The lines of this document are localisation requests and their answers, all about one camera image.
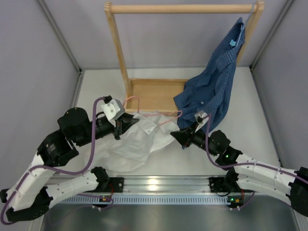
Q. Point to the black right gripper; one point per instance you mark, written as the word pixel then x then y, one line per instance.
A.
pixel 185 137

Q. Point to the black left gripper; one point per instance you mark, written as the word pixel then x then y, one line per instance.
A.
pixel 123 123

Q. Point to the pink wire hanger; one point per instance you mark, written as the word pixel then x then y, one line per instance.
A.
pixel 170 116

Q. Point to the white shirt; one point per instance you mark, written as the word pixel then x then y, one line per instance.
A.
pixel 135 145

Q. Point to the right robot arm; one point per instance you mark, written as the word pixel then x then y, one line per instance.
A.
pixel 247 173

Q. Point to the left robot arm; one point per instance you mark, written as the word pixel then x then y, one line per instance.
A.
pixel 44 183

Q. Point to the blue checked shirt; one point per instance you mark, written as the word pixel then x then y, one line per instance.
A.
pixel 210 91

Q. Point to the light blue hanger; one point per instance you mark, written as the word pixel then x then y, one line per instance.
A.
pixel 244 25

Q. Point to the wooden clothes rack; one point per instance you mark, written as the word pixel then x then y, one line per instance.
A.
pixel 151 94

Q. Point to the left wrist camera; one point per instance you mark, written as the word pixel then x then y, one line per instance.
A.
pixel 113 109

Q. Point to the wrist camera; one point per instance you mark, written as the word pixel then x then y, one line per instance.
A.
pixel 113 109
pixel 201 118

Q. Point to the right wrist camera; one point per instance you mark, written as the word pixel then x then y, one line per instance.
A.
pixel 201 118

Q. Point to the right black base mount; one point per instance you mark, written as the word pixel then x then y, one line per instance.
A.
pixel 217 185

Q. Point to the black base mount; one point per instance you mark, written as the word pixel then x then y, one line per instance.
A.
pixel 115 185
pixel 217 185

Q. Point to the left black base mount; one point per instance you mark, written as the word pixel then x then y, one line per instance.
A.
pixel 115 185

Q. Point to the aluminium mounting rail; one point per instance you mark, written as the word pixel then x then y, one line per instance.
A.
pixel 166 184

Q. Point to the slotted grey cable duct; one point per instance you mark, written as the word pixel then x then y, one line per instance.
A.
pixel 150 200

